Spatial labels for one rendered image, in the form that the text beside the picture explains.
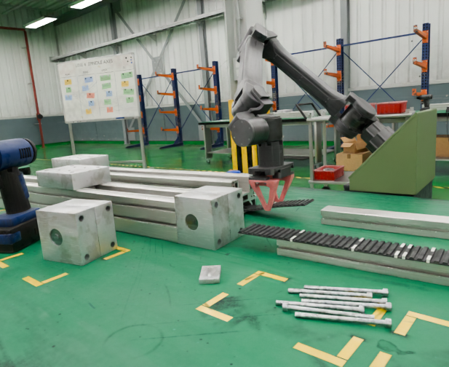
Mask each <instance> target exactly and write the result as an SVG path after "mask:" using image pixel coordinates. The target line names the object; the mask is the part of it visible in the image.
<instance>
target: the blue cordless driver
mask: <svg viewBox="0 0 449 367"><path fill-rule="evenodd" d="M36 157H37V150H36V146H35V145H34V143H33V142H32V141H30V140H29V139H27V138H16V139H9V140H3V141H0V193H1V198H2V200H3V203H4V207H5V211H6V213H2V214H0V253H14V252H16V251H18V250H20V249H22V248H24V247H26V246H28V245H30V244H31V243H33V242H36V241H37V240H40V236H39V228H38V223H37V218H36V210H38V209H40V208H32V207H31V205H30V202H29V200H28V198H29V197H30V195H29V193H28V188H27V186H26V182H25V179H24V175H23V172H21V171H19V169H18V168H19V167H22V166H26V165H28V164H31V163H33V162H34V161H35V160H36Z"/></svg>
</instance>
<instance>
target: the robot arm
mask: <svg viewBox="0 0 449 367"><path fill-rule="evenodd" d="M277 37H278V35H276V34H275V33H274V32H273V31H269V30H266V28H265V27H263V26H262V25H261V24H259V23H256V24H255V26H250V28H249V30H248V32H247V33H246V35H245V37H244V38H243V40H242V42H241V44H240V45H239V47H238V48H237V50H238V51H239V52H238V54H237V62H238V63H239V76H238V83H237V91H236V93H235V96H234V102H233V103H232V106H231V114H232V116H233V117H234V118H233V119H232V121H231V122H230V124H229V126H228V128H229V129H230V131H231V137H232V139H233V141H234V142H235V144H236V145H238V146H240V147H246V146H252V145H258V165H256V166H253V167H249V168H248V174H250V175H252V176H250V177H248V178H249V184H250V185H251V187H252V188H253V190H254V192H255V193H256V195H257V196H258V198H259V200H260V201H261V204H262V206H263V208H264V210H266V211H271V208H272V205H273V203H274V201H275V202H280V201H281V202H282V201H284V199H285V195H286V193H287V190H288V189H289V187H290V185H291V183H292V181H293V178H294V171H291V170H290V168H294V163H293V162H284V153H283V137H282V118H281V117H280V116H275V115H274V113H272V114H267V112H268V111H269V109H270V108H271V107H272V105H273V103H272V102H271V100H270V99H269V97H270V96H269V95H268V93H267V92H266V91H265V89H264V88H263V59H265V60H267V61H269V62H270V63H273V64H274V65H275V66H276V67H277V68H278V69H280V70H281V71H282V72H283V73H285V74H286V75H287V76H288V77H290V78H291V79H292V80H293V81H294V82H295V83H296V84H298V85H299V86H300V87H302V88H303V89H304V90H305V91H307V93H308V94H310V95H311V96H312V97H313V98H315V99H316V100H317V101H318V102H319V103H321V104H322V105H323V106H324V108H325V109H326V110H327V112H328V113H329V115H330V117H329V118H328V121H329V122H331V123H332V124H333V125H334V126H335V128H336V130H337V131H338V132H339V133H340V134H342V135H343V136H344V137H346V138H348V139H353V138H354V137H356V136H357V135H358V134H361V136H360V137H361V139H362V140H363V141H364V142H366V144H367V146H366V148H367V149H368V150H369V151H370V152H371V153H372V154H373V153H374V152H375V151H376V150H377V149H378V148H379V147H380V146H381V145H382V144H383V143H384V142H385V141H386V140H387V139H388V138H390V137H391V136H392V135H393V134H394V133H395V131H393V130H392V129H391V128H390V127H385V126H384V125H382V124H381V123H380V122H379V119H378V118H377V117H376V116H375V115H376V110H375V109H374V108H373V107H372V106H371V105H370V104H369V103H368V102H367V101H366V100H364V99H362V98H359V97H358V96H357V95H355V94H354V93H353V92H350V93H349V95H348V96H347V97H346V96H345V95H342V94H340V93H339V92H337V91H335V90H334V89H333V88H332V87H330V86H329V85H328V84H327V83H325V82H324V81H323V80H321V79H320V78H319V77H318V76H317V75H316V74H315V73H313V72H312V71H311V70H310V69H308V68H307V67H306V66H305V65H304V64H302V63H301V62H300V61H299V60H298V59H296V58H295V57H294V56H293V55H291V54H290V53H289V52H288V51H287V50H286V49H285V48H284V47H283V46H282V45H281V44H280V42H279V40H278V39H277ZM262 58H263V59H262ZM348 102H350V103H351V104H350V105H349V106H348V108H347V109H346V110H345V111H344V112H343V113H342V114H341V113H339V112H340V111H341V109H342V108H343V107H344V106H345V105H346V104H347V103H348ZM372 154H371V155H372ZM371 155H370V156H371ZM368 158H369V157H368ZM279 181H285V185H284V187H283V190H282V193H281V195H280V198H278V195H277V187H278V185H279ZM259 186H267V187H269V188H270V191H269V201H268V204H266V201H265V199H264V197H263V194H262V192H261V189H260V187H259Z"/></svg>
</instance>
